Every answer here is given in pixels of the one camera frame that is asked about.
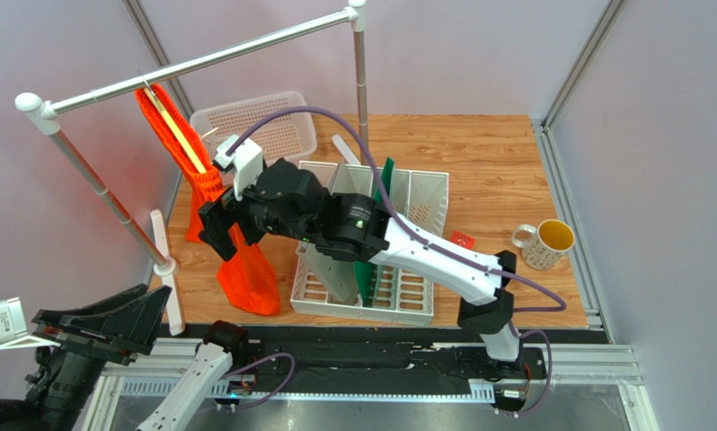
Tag white perforated plastic basket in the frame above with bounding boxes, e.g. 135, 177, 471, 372
190, 91, 317, 164

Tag white plastic file organizer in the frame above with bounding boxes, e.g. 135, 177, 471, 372
290, 168, 449, 326

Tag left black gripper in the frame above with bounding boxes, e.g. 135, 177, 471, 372
28, 281, 172, 431

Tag small red cube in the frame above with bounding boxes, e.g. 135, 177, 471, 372
449, 231, 475, 250

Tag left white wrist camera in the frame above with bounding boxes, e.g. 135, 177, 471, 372
0, 297, 58, 350

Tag white metal clothes rack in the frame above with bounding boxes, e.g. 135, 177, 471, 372
14, 0, 371, 337

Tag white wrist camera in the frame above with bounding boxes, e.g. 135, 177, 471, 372
0, 297, 58, 350
212, 135, 264, 201

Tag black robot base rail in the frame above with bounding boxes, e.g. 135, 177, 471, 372
155, 322, 611, 414

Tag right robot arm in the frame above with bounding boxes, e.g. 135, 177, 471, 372
198, 160, 521, 363

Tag yellow clothes hanger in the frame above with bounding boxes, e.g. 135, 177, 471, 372
141, 76, 207, 174

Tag grey folder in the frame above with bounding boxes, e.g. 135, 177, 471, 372
296, 160, 359, 305

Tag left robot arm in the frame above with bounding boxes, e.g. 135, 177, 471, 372
0, 285, 247, 430

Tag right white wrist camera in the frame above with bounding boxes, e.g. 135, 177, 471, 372
212, 135, 264, 201

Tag white patterned mug yellow inside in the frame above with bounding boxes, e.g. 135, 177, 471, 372
511, 219, 576, 270

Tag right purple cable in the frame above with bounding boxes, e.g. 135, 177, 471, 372
225, 105, 569, 416

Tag orange shorts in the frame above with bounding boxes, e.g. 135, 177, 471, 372
134, 84, 281, 316

